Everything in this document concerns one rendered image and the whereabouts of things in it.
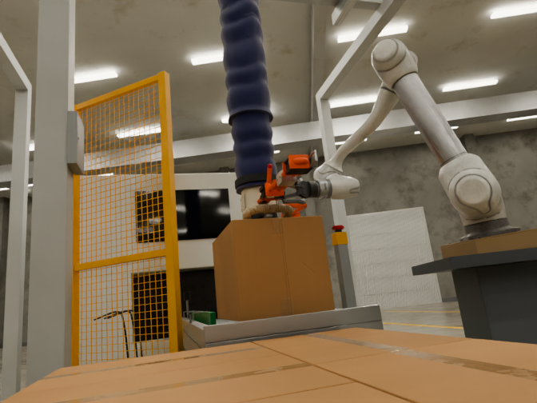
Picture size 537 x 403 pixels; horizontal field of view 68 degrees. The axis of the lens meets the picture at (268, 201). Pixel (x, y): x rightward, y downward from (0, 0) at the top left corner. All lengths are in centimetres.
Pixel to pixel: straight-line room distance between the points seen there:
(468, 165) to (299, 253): 71
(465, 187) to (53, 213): 188
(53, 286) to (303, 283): 122
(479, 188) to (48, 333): 193
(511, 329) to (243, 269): 96
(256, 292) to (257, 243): 19
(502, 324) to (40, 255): 201
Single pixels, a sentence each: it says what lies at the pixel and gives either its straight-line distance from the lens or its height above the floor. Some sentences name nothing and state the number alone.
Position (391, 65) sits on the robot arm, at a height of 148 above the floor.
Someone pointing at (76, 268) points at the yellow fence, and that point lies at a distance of 276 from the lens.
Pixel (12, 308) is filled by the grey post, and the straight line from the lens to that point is 451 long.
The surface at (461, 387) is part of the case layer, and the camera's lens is 62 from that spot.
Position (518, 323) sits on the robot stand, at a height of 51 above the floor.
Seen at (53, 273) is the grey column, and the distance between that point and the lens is 223.
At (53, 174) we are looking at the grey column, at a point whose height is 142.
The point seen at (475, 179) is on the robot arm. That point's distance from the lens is 146.
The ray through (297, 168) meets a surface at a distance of 139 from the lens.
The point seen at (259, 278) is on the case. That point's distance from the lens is 161.
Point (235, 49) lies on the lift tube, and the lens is 223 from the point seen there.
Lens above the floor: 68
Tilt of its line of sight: 14 degrees up
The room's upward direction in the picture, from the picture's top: 6 degrees counter-clockwise
